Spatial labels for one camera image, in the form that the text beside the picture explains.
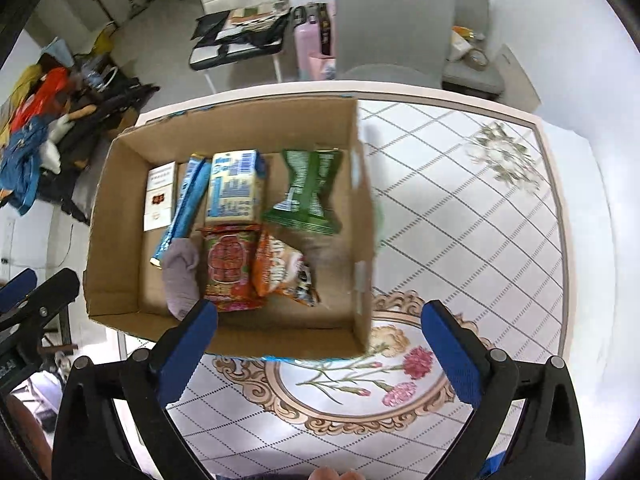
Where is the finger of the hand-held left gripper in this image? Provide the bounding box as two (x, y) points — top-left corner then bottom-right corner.
(0, 268), (81, 335)
(0, 268), (38, 311)

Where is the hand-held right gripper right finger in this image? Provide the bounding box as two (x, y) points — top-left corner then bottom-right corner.
(421, 300), (587, 480)

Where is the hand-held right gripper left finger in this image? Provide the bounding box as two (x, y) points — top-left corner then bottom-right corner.
(51, 300), (219, 480)

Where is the grey purple sock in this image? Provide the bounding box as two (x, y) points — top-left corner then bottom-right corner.
(161, 239), (201, 321)

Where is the red snack packet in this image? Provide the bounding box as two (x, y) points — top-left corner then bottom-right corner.
(200, 224), (265, 313)

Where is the orange snack packet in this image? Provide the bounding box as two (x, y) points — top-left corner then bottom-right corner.
(252, 227), (321, 307)

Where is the white cigarette box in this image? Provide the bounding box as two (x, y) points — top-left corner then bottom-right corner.
(143, 161), (179, 232)

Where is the long blue snack packet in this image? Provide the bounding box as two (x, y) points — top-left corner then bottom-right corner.
(150, 155), (213, 268)

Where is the blue white tissue pack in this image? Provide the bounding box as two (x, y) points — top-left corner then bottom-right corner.
(205, 149), (268, 226)

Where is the green snack packet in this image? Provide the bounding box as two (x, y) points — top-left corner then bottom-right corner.
(262, 147), (346, 236)

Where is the person's left forearm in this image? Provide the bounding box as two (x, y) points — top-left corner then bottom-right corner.
(5, 395), (53, 480)

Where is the floral printed tablecloth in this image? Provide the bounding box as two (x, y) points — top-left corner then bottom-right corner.
(115, 92), (571, 480)

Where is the pile of colourful clothes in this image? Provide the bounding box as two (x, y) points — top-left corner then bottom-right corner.
(0, 37), (108, 216)

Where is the small cardboard box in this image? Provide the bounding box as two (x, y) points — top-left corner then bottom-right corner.
(107, 109), (139, 135)

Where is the black folding rack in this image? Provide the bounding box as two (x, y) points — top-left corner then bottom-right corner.
(60, 77), (161, 221)

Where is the black bag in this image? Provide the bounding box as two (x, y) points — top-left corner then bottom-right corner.
(190, 7), (291, 68)

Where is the yellow white tissue packet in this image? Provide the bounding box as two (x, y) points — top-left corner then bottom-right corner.
(449, 27), (472, 61)

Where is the pink suitcase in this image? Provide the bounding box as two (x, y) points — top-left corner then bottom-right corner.
(292, 3), (337, 81)

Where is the grey office chair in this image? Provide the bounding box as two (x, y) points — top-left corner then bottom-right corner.
(442, 0), (506, 98)
(334, 0), (456, 90)

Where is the stack of papers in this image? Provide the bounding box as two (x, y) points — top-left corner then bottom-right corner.
(227, 2), (291, 28)

